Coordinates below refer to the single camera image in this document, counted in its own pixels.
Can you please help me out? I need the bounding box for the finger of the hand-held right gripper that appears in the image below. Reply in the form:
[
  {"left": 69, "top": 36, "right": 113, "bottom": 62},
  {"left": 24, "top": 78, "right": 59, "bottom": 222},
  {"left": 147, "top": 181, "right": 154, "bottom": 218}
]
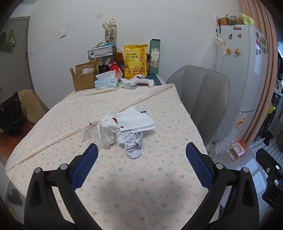
[{"left": 256, "top": 148, "right": 283, "bottom": 177}]

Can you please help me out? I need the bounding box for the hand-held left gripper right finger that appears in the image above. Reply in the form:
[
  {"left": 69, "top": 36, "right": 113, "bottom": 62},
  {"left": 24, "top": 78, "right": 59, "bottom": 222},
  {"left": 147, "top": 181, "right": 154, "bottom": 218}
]
[{"left": 185, "top": 142, "right": 259, "bottom": 230}]

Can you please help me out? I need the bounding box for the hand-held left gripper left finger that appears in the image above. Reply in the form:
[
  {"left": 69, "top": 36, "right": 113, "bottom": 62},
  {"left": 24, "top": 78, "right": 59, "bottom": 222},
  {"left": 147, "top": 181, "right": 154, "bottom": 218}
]
[{"left": 24, "top": 143, "right": 99, "bottom": 230}]

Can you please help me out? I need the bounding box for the white torn wrapper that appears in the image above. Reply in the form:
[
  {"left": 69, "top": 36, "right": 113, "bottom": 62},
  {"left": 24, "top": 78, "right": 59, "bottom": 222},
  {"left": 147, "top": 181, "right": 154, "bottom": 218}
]
[{"left": 82, "top": 122, "right": 100, "bottom": 143}]

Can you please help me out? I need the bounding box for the clear plastic wrap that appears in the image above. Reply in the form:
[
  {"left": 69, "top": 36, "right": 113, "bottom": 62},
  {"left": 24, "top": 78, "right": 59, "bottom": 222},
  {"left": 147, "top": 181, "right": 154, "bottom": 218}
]
[{"left": 88, "top": 124, "right": 117, "bottom": 147}]

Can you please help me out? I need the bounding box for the white tissue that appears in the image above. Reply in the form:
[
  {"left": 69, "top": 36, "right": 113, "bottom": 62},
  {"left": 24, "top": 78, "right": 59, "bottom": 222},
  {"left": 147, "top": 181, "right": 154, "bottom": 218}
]
[{"left": 99, "top": 112, "right": 120, "bottom": 129}]

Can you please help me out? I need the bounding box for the printed paper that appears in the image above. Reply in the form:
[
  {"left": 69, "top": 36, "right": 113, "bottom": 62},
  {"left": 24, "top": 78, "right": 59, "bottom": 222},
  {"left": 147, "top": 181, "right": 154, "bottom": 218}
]
[{"left": 115, "top": 129, "right": 145, "bottom": 158}]

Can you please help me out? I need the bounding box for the black clothing on floor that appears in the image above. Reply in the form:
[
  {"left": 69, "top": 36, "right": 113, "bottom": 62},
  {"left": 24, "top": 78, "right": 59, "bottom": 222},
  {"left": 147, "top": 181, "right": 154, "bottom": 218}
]
[{"left": 261, "top": 130, "right": 276, "bottom": 144}]

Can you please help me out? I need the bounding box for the clear plastic bag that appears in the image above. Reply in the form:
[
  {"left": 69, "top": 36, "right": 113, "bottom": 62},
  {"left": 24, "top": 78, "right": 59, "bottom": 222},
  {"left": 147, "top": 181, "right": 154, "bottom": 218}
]
[{"left": 208, "top": 139, "right": 232, "bottom": 158}]

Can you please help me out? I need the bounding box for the orange and white box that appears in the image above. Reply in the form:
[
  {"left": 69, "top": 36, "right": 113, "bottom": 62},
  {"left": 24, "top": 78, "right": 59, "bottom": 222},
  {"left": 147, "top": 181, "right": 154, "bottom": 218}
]
[{"left": 227, "top": 140, "right": 248, "bottom": 161}]

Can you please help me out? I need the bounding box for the orange figures magnet cluster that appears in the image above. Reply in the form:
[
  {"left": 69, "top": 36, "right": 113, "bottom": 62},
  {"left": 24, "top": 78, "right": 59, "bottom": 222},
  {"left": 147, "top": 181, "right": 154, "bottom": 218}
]
[{"left": 235, "top": 115, "right": 247, "bottom": 129}]

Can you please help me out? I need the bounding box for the cluttered storage shelf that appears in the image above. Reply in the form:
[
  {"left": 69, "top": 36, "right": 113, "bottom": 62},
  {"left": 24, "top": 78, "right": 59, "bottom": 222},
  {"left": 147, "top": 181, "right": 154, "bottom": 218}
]
[{"left": 272, "top": 66, "right": 283, "bottom": 133}]

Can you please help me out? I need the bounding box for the grey upholstered chair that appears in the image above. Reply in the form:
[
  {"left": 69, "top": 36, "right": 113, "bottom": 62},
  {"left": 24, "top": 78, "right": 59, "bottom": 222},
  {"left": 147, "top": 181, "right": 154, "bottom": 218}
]
[{"left": 166, "top": 65, "right": 230, "bottom": 147}]

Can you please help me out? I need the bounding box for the brown chair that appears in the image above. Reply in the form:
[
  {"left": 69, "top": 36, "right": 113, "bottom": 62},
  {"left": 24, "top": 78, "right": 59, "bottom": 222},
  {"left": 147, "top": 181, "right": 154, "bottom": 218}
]
[{"left": 18, "top": 90, "right": 49, "bottom": 124}]

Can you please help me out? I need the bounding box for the blue patterned tissue box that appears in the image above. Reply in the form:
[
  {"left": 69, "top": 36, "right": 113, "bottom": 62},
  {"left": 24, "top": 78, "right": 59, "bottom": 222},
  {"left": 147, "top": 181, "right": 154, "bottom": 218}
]
[{"left": 95, "top": 71, "right": 119, "bottom": 90}]

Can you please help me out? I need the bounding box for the open cardboard box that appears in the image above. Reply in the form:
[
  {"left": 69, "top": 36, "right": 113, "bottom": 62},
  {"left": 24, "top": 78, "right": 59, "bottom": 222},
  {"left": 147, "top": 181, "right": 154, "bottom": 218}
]
[{"left": 69, "top": 58, "right": 102, "bottom": 92}]

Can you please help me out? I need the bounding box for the white refrigerator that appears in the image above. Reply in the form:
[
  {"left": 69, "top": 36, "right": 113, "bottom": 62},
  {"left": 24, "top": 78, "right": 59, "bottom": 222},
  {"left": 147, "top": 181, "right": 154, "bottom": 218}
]
[{"left": 213, "top": 24, "right": 271, "bottom": 142}]

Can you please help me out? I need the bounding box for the black garment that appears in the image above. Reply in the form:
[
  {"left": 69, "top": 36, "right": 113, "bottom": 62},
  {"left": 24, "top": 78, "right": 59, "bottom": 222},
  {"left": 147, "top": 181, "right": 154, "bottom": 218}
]
[{"left": 0, "top": 92, "right": 28, "bottom": 137}]

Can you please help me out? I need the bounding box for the black pencil holder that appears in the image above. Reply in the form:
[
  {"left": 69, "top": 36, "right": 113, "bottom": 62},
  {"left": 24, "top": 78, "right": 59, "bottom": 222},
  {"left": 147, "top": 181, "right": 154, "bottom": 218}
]
[{"left": 99, "top": 58, "right": 115, "bottom": 74}]

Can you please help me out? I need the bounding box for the white game controller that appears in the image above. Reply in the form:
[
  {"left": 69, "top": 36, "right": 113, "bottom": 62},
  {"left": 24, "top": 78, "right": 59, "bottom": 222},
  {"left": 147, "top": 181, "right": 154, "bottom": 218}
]
[{"left": 129, "top": 75, "right": 155, "bottom": 87}]

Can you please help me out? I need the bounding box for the red and white vase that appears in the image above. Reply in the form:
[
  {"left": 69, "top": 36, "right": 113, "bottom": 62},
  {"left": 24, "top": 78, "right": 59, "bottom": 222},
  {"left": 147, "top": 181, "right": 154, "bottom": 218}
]
[{"left": 110, "top": 62, "right": 123, "bottom": 78}]

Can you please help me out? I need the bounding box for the red snack packet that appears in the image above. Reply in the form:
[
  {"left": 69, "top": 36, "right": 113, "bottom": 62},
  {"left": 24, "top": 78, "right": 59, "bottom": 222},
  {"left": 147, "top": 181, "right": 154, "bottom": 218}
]
[{"left": 145, "top": 54, "right": 152, "bottom": 73}]

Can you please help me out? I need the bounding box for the yellow snack bag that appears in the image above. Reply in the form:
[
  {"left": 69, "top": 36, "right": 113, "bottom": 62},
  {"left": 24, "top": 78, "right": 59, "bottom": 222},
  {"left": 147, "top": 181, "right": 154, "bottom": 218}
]
[{"left": 123, "top": 44, "right": 148, "bottom": 78}]

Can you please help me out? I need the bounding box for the white hanging tote bag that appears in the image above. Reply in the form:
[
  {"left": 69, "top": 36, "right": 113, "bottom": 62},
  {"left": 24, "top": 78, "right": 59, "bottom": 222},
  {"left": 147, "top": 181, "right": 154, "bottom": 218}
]
[{"left": 213, "top": 36, "right": 228, "bottom": 73}]

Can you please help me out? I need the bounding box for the cluster of fridge magnets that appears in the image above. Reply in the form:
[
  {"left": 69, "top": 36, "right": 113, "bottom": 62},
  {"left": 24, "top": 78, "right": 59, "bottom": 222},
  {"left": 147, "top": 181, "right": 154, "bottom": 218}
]
[{"left": 255, "top": 32, "right": 269, "bottom": 56}]

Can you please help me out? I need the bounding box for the tall green box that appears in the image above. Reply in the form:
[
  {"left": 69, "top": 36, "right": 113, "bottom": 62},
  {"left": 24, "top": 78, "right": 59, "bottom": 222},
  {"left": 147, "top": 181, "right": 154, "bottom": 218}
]
[{"left": 150, "top": 39, "right": 161, "bottom": 74}]

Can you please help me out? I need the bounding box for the grey door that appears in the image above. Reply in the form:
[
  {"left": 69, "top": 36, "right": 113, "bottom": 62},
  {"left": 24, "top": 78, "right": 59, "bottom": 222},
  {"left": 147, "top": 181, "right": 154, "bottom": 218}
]
[{"left": 0, "top": 16, "right": 36, "bottom": 91}]

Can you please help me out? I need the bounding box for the white paper carrier bag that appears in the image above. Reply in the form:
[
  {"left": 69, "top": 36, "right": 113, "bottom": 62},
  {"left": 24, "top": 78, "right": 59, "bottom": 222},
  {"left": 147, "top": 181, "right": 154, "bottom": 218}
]
[{"left": 102, "top": 19, "right": 117, "bottom": 46}]

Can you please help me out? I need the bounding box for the light green box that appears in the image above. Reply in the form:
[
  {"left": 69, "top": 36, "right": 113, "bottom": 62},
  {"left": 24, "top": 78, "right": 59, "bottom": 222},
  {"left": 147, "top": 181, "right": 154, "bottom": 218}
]
[{"left": 241, "top": 14, "right": 255, "bottom": 26}]

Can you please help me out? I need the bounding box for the green hanging decoration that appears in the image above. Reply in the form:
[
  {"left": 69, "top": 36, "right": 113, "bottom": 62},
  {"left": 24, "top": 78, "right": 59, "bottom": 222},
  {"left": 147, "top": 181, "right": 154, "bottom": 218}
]
[{"left": 1, "top": 29, "right": 17, "bottom": 51}]

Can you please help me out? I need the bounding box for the black wire basket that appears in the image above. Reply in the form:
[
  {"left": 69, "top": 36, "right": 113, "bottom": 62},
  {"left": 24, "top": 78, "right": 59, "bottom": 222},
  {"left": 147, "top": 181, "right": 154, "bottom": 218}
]
[{"left": 88, "top": 45, "right": 116, "bottom": 61}]

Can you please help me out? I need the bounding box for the dark wire basket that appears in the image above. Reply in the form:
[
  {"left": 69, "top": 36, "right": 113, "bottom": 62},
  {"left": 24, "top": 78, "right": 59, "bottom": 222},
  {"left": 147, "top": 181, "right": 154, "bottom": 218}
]
[{"left": 228, "top": 15, "right": 244, "bottom": 25}]

